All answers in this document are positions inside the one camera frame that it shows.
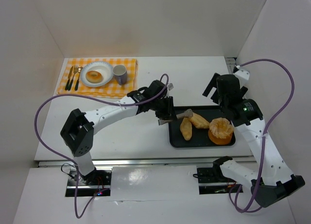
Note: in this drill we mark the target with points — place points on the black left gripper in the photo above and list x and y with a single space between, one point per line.
165 110

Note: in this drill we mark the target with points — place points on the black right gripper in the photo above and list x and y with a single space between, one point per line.
216 94

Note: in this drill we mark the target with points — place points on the metal bread tongs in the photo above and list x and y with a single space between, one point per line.
186 114

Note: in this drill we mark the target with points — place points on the glazed ring bagel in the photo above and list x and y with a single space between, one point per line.
94 77

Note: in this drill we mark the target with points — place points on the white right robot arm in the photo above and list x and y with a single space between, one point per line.
274 180

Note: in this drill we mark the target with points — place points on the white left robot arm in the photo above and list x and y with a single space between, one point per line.
80 127

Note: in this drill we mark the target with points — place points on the long golden bread left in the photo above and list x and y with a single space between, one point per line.
186 129

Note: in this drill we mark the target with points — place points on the long golden bread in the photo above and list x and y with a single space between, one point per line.
186 129
199 122

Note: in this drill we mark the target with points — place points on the long golden bread right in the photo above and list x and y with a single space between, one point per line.
199 122

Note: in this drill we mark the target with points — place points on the black plastic tray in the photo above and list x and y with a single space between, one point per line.
200 137

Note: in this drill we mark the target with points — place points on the sugared flower pastry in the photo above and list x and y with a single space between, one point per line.
221 128

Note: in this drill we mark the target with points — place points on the orange round bun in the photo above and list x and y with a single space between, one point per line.
219 141

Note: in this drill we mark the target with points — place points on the yellow checkered cloth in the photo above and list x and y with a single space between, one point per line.
111 89

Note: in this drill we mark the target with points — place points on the purple ceramic mug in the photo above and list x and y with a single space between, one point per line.
120 74

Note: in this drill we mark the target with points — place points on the white blue-rimmed plate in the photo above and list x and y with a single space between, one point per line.
102 67

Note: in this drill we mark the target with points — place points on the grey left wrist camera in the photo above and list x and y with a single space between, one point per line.
170 86

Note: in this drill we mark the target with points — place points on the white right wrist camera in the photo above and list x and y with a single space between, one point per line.
242 75

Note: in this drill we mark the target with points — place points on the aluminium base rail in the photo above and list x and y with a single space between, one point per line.
152 162

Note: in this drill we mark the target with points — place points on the gold spoon black handle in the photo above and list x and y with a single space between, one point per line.
78 79

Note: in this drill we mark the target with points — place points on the black handled fork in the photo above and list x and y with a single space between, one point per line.
75 70

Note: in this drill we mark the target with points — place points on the black handled knife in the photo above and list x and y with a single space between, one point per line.
69 76

